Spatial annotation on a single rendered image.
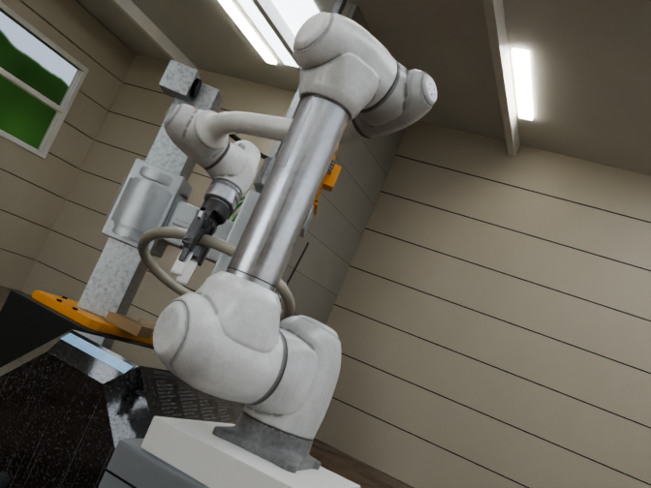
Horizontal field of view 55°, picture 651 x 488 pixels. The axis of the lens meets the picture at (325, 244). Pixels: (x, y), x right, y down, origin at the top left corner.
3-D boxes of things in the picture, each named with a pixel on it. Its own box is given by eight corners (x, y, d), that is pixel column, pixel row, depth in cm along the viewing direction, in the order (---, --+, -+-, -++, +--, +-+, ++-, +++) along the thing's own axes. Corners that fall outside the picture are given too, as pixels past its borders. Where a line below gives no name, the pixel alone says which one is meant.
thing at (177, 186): (84, 226, 306) (119, 152, 312) (132, 247, 336) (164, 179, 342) (131, 245, 289) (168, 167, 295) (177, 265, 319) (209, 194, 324)
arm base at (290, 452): (325, 469, 132) (335, 442, 133) (292, 473, 112) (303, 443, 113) (253, 434, 138) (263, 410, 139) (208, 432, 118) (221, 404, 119)
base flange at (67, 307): (26, 295, 298) (31, 286, 299) (101, 316, 340) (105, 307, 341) (91, 329, 274) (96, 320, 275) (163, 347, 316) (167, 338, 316)
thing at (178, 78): (149, 83, 308) (162, 56, 310) (171, 101, 323) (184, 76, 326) (178, 89, 298) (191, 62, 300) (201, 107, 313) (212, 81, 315)
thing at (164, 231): (142, 284, 201) (146, 276, 203) (282, 342, 201) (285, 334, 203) (127, 209, 158) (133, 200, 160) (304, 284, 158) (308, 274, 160)
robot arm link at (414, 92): (385, 106, 146) (347, 74, 138) (450, 77, 134) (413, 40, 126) (378, 152, 141) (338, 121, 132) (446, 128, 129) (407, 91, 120)
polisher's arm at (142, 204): (95, 215, 297) (117, 167, 300) (116, 226, 331) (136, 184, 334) (237, 274, 295) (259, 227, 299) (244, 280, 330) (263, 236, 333)
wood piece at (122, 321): (105, 321, 290) (109, 311, 291) (117, 324, 299) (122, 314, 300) (137, 336, 283) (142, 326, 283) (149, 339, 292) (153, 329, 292)
